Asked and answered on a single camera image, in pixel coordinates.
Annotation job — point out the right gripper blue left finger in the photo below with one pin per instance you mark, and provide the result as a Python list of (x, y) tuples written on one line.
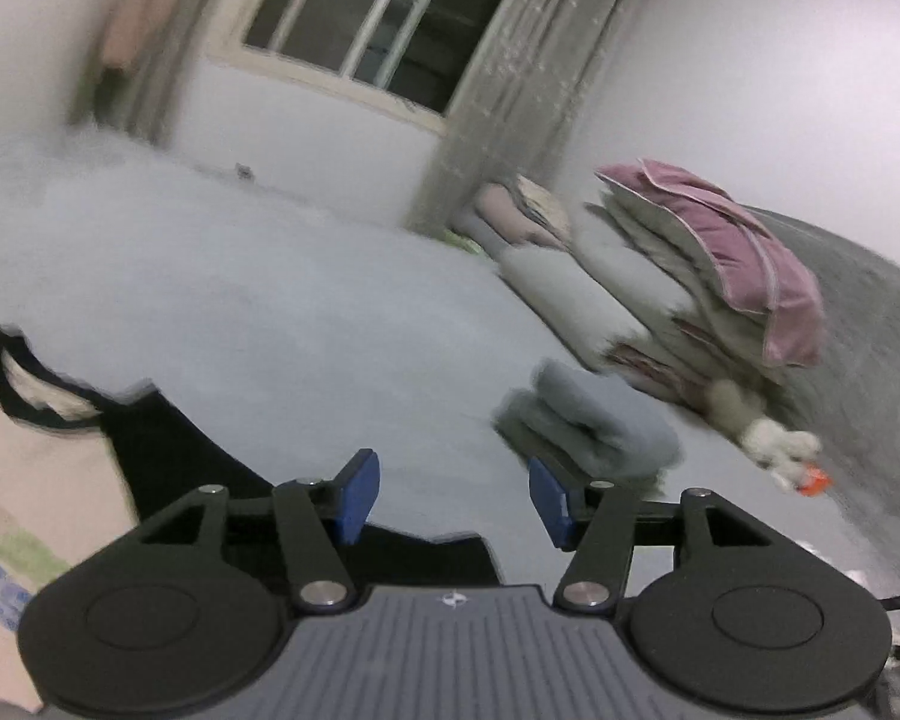
[(314, 519)]

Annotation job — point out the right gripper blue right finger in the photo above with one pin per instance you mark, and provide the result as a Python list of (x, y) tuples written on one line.
[(601, 524)]

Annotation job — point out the black and cream shirt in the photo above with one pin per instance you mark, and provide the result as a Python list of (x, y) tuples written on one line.
[(141, 577)]

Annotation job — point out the folded grey towel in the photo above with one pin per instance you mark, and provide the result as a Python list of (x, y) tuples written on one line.
[(598, 425)]

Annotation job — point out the blue-grey bed blanket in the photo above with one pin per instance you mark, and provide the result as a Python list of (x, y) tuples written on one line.
[(288, 336)]

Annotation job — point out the grey folded duvet stack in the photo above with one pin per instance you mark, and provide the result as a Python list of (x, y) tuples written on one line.
[(617, 311)]

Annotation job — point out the plush toy with orange beak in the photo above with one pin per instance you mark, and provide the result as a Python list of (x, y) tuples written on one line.
[(789, 456)]

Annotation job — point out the pink quilted pillow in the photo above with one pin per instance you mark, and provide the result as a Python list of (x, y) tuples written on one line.
[(760, 303)]

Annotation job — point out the pink folded bedding by curtain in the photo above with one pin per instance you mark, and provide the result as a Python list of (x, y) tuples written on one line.
[(497, 218)]

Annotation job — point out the grey left curtain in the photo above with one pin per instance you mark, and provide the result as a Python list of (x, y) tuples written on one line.
[(141, 103)]

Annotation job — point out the grey patterned right curtain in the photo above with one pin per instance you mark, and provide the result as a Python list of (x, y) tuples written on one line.
[(519, 101)]

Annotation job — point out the hanging pink garment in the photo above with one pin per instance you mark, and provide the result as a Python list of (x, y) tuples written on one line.
[(130, 29)]

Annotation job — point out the dark window with white frame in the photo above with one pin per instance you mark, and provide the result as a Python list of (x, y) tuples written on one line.
[(406, 59)]

